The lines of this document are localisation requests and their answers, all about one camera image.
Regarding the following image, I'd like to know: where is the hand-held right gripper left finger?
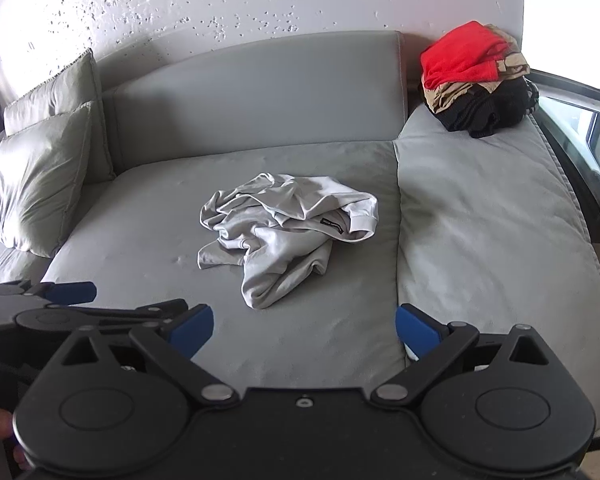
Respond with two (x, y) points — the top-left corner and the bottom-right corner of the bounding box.
(60, 304), (241, 406)

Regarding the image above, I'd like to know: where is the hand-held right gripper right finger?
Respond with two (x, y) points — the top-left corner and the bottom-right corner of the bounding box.
(370, 303), (553, 408)

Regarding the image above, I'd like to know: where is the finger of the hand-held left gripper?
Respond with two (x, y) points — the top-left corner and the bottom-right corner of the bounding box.
(75, 299), (190, 333)
(0, 281), (98, 307)

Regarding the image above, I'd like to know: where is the light grey shirt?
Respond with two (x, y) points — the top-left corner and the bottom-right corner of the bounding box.
(197, 173), (379, 310)

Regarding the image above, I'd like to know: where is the grey pillow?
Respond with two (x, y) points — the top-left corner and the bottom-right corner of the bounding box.
(0, 101), (94, 258)
(4, 49), (117, 183)

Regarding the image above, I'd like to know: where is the grey sofa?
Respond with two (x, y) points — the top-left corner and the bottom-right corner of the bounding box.
(0, 31), (600, 436)

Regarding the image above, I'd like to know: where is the glass side table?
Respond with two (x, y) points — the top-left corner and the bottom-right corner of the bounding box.
(527, 80), (600, 243)

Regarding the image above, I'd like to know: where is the red cloth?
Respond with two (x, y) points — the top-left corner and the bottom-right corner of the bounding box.
(421, 21), (511, 90)

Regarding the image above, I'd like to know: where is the window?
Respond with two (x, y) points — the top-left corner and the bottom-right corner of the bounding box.
(521, 0), (600, 95)

